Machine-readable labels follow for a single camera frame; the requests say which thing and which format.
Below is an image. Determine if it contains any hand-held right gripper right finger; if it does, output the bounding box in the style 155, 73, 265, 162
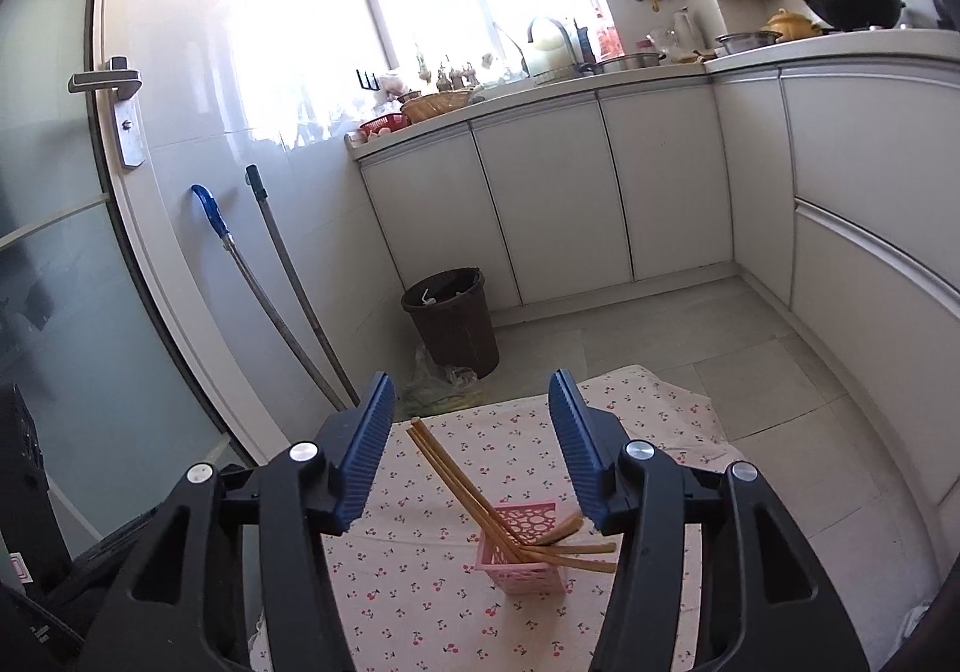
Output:
547, 368, 871, 672

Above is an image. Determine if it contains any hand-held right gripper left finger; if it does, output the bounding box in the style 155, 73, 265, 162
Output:
75, 372, 397, 672

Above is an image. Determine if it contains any pink perforated utensil holder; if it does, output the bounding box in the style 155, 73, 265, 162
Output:
476, 501, 565, 594

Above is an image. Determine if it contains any clear plastic bag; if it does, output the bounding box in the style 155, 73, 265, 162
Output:
397, 342, 481, 419

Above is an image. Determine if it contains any cherry print tablecloth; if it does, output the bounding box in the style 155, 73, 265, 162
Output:
247, 363, 740, 672

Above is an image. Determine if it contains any brown trash bin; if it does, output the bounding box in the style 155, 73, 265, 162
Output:
401, 267, 501, 379

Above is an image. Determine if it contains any white kitchen base cabinet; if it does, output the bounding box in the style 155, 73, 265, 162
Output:
345, 72, 743, 328
705, 31, 960, 568

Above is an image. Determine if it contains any red plastic basket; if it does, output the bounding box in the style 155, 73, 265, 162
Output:
358, 115, 412, 141

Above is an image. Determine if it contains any black case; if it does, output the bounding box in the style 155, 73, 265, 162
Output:
0, 383, 76, 598

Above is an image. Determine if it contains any wicker basket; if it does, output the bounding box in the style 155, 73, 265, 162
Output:
400, 88, 481, 122

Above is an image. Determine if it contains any frosted glass door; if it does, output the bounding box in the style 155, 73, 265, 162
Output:
0, 0, 252, 568

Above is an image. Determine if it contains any row of small figurines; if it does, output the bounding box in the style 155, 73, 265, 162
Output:
412, 46, 500, 89

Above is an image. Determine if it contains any steel bowl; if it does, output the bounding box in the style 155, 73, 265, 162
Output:
596, 49, 667, 74

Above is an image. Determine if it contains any chrome kitchen faucet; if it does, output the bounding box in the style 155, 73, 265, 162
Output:
525, 16, 575, 77

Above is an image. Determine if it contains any white kettle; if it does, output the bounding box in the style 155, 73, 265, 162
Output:
671, 8, 703, 52

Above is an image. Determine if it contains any steel cooking pot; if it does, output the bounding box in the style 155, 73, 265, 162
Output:
715, 31, 785, 57

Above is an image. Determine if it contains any yellow clay pot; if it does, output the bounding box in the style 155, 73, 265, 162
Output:
765, 8, 826, 41

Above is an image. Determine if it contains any green-tipped mop handle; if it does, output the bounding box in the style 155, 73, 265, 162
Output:
245, 164, 361, 407

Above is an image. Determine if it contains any blue-tipped mop handle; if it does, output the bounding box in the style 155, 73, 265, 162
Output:
190, 183, 346, 410

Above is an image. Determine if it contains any metal door handle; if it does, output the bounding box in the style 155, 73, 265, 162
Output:
67, 57, 145, 169

